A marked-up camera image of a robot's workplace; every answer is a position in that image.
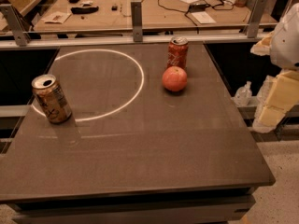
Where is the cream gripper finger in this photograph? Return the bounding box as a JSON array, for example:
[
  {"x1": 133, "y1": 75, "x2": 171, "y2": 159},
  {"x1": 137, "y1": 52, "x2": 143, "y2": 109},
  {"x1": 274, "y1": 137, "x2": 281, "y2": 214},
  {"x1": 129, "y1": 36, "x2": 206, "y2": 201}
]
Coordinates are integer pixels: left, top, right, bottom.
[
  {"x1": 257, "y1": 69, "x2": 299, "y2": 128},
  {"x1": 250, "y1": 32, "x2": 274, "y2": 56}
]

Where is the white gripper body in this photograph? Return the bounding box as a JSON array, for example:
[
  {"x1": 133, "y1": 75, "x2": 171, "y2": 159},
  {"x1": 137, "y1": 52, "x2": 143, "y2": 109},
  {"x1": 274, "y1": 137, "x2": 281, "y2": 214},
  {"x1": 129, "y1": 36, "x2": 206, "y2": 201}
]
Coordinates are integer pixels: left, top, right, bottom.
[{"x1": 270, "y1": 3, "x2": 299, "y2": 70}]

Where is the red apple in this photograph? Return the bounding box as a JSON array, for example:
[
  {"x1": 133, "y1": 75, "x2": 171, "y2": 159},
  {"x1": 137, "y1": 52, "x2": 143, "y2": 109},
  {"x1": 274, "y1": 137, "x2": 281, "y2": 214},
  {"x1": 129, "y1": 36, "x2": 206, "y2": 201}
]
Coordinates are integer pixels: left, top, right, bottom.
[{"x1": 162, "y1": 66, "x2": 187, "y2": 91}]

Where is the red cola can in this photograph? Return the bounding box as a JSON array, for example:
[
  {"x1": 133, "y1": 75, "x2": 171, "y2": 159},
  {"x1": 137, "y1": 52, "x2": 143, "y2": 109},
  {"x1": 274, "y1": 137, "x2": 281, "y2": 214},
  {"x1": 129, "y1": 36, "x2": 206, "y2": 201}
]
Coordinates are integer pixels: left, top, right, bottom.
[{"x1": 167, "y1": 37, "x2": 189, "y2": 69}]

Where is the orange gold soda can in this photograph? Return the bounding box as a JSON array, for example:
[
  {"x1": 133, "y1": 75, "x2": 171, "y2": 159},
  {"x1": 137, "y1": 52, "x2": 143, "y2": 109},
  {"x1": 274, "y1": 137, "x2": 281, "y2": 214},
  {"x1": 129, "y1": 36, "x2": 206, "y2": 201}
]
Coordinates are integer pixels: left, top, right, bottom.
[{"x1": 32, "y1": 74, "x2": 72, "y2": 124}]

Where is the clear plastic bottle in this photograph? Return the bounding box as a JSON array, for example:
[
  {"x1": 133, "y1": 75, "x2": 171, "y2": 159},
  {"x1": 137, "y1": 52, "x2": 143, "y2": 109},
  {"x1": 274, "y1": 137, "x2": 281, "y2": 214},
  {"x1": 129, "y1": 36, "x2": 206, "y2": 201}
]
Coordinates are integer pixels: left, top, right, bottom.
[{"x1": 234, "y1": 81, "x2": 252, "y2": 106}]

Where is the black power adapter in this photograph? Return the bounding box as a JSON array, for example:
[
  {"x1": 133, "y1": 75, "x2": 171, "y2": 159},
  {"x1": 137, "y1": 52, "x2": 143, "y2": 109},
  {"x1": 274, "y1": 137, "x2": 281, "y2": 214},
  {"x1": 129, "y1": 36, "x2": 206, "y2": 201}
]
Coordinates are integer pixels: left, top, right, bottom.
[{"x1": 189, "y1": 2, "x2": 209, "y2": 12}]

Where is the small black object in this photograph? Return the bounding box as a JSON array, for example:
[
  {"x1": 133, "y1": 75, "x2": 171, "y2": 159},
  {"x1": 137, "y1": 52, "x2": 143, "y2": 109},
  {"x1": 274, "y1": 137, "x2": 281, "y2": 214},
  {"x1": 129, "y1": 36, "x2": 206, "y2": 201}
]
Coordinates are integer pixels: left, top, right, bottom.
[{"x1": 111, "y1": 5, "x2": 118, "y2": 11}]

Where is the wooden background table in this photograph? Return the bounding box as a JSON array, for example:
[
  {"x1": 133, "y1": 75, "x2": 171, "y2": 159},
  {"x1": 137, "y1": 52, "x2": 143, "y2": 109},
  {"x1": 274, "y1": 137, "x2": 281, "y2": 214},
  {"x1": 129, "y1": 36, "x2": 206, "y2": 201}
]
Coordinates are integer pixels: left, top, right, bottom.
[{"x1": 32, "y1": 0, "x2": 279, "y2": 34}]

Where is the black device on table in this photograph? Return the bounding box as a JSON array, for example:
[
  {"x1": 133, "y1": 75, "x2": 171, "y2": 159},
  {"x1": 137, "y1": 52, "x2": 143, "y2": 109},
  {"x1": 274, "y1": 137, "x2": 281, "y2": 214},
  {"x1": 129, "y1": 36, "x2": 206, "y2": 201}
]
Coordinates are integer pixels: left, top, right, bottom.
[{"x1": 71, "y1": 7, "x2": 99, "y2": 15}]

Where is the white card paper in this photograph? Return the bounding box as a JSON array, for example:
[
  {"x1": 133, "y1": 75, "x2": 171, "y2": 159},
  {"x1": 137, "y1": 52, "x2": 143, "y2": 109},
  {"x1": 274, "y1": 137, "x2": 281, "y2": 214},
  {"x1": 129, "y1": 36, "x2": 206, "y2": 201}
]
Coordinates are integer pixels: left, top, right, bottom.
[{"x1": 42, "y1": 11, "x2": 71, "y2": 24}]

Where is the right metal bracket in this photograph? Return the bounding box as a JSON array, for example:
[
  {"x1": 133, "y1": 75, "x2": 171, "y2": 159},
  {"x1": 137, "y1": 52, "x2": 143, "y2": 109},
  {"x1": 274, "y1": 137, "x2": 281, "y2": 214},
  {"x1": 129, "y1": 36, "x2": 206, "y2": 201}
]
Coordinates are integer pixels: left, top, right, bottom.
[{"x1": 246, "y1": 0, "x2": 268, "y2": 38}]

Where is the metal bracket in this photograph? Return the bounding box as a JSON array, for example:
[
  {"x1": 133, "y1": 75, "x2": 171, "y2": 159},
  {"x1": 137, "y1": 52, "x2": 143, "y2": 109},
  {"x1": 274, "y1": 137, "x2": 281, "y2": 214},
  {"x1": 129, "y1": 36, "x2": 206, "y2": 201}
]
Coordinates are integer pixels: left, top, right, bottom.
[
  {"x1": 131, "y1": 1, "x2": 143, "y2": 42},
  {"x1": 0, "y1": 4, "x2": 30, "y2": 47},
  {"x1": 246, "y1": 0, "x2": 268, "y2": 38}
]

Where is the black cable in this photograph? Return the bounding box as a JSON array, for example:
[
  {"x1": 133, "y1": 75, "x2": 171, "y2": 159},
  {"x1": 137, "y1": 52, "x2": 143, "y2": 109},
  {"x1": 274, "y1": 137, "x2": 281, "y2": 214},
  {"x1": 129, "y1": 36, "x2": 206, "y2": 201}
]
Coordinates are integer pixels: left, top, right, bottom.
[{"x1": 157, "y1": 0, "x2": 235, "y2": 27}]

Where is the middle metal bracket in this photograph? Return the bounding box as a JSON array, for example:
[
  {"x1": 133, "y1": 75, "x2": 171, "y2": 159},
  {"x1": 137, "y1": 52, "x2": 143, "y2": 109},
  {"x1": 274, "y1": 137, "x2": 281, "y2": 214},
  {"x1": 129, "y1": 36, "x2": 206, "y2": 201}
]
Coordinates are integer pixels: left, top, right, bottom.
[{"x1": 131, "y1": 1, "x2": 143, "y2": 42}]

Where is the metal rail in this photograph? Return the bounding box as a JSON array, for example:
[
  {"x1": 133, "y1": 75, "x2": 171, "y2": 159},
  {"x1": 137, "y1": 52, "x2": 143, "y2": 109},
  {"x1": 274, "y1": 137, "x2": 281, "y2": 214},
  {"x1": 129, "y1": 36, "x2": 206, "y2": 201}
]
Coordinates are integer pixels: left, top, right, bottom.
[{"x1": 0, "y1": 33, "x2": 267, "y2": 50}]

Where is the left metal bracket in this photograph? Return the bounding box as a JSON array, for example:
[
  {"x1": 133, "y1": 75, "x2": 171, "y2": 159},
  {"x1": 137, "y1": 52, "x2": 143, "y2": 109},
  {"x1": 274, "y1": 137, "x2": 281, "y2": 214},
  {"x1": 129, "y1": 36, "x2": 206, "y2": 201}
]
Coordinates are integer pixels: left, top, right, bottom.
[{"x1": 0, "y1": 4, "x2": 30, "y2": 47}]

